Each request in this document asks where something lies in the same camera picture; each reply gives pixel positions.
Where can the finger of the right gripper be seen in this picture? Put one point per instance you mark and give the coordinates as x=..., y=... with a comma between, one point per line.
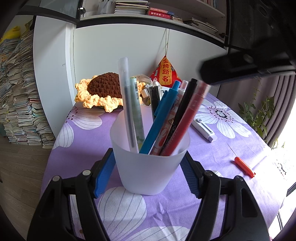
x=238, y=66

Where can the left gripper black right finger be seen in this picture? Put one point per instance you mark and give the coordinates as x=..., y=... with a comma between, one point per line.
x=242, y=218

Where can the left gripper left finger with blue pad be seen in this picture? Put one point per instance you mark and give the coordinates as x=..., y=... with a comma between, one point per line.
x=52, y=219

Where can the orange small marker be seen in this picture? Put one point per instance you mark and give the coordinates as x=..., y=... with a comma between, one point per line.
x=244, y=167

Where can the red pen clear cap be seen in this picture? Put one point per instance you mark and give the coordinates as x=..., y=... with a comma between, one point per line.
x=192, y=108

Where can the white correction tape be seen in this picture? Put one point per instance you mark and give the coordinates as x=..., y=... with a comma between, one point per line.
x=204, y=130

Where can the pink patterned pen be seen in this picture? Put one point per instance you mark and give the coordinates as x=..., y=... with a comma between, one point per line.
x=158, y=144

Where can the blue pen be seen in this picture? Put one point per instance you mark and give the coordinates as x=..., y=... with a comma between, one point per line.
x=162, y=112

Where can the translucent white plastic cup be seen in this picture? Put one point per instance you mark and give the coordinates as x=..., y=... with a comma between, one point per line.
x=141, y=173

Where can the clear grey gel pen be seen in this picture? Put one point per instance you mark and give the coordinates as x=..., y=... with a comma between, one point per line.
x=124, y=80

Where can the green white pen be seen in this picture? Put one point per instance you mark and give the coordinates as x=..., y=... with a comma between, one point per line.
x=136, y=113

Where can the black clip pen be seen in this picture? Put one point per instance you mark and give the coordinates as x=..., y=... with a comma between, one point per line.
x=154, y=99

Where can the curtain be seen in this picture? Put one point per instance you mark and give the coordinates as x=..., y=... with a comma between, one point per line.
x=284, y=100

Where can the glass cabinet door right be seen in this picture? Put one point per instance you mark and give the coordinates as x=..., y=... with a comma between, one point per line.
x=249, y=21

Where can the glass cabinet door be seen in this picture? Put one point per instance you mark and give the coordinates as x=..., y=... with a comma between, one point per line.
x=68, y=11
x=249, y=21

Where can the potted green plant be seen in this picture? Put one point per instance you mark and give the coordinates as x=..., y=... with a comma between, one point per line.
x=257, y=104

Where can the red triangular lucky pouch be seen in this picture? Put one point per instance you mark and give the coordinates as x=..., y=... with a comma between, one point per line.
x=165, y=74

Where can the white bookshelf cabinet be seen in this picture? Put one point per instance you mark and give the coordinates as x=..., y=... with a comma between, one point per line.
x=65, y=53

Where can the purple floral tablecloth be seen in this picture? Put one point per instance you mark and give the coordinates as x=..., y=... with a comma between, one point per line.
x=147, y=197

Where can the stacked books pile on floor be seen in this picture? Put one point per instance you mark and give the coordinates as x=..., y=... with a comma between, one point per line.
x=22, y=113

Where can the crochet sunflower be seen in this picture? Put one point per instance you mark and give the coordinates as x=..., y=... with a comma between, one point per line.
x=100, y=91

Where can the glass cabinet door left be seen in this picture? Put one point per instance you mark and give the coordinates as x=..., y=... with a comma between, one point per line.
x=68, y=11

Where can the yellow plush toy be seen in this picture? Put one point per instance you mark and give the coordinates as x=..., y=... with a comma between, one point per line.
x=13, y=33

